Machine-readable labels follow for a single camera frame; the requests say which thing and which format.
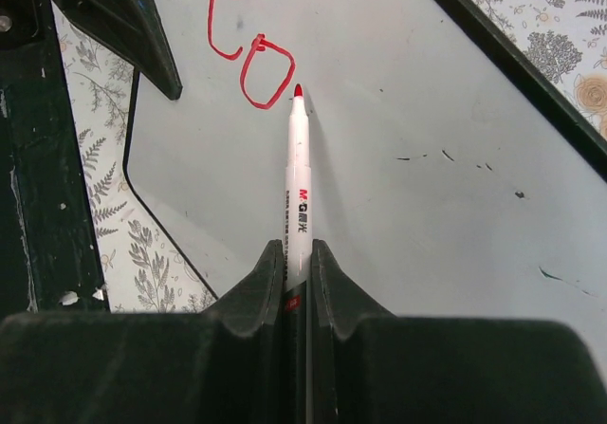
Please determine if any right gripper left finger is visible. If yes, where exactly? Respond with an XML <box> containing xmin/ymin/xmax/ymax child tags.
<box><xmin>1</xmin><ymin>240</ymin><xmax>284</xmax><ymax>423</ymax></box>

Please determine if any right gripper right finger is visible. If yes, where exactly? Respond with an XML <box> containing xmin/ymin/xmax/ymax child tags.
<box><xmin>311</xmin><ymin>240</ymin><xmax>606</xmax><ymax>423</ymax></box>

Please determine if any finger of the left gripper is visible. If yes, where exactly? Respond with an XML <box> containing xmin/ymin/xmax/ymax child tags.
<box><xmin>53</xmin><ymin>0</ymin><xmax>183</xmax><ymax>101</ymax></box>

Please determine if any red white marker pen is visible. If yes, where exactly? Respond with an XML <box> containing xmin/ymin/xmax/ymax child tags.
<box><xmin>282</xmin><ymin>84</ymin><xmax>312</xmax><ymax>423</ymax></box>

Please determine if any white whiteboard black frame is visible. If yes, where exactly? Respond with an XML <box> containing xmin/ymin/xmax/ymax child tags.
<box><xmin>121</xmin><ymin>0</ymin><xmax>607</xmax><ymax>330</ymax></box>

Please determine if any black base bar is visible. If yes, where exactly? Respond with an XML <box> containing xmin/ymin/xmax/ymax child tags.
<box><xmin>1</xmin><ymin>0</ymin><xmax>109</xmax><ymax>316</ymax></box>

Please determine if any floral table mat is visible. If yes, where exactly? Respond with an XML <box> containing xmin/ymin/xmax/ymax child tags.
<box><xmin>49</xmin><ymin>0</ymin><xmax>607</xmax><ymax>314</ymax></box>

